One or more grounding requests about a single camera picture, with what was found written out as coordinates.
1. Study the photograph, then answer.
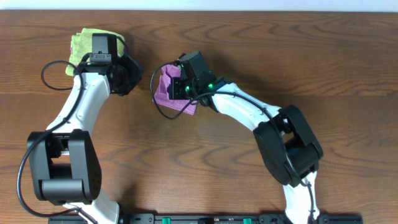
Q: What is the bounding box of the light green bottom folded cloth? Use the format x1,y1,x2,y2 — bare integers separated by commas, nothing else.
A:
65,33,80,76

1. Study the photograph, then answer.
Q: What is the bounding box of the purple microfibre cloth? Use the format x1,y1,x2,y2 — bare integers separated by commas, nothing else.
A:
152,63,198,116

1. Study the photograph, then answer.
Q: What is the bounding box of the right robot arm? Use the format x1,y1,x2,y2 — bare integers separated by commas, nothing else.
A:
167,51,323,223

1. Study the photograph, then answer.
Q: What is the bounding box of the green folded cloth on top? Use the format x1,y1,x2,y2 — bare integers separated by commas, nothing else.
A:
77,28,125,63

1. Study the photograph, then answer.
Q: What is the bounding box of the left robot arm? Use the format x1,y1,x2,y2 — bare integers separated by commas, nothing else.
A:
17,33,142,223

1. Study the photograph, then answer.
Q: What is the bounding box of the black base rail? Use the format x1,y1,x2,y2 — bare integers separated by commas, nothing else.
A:
48,212,364,224

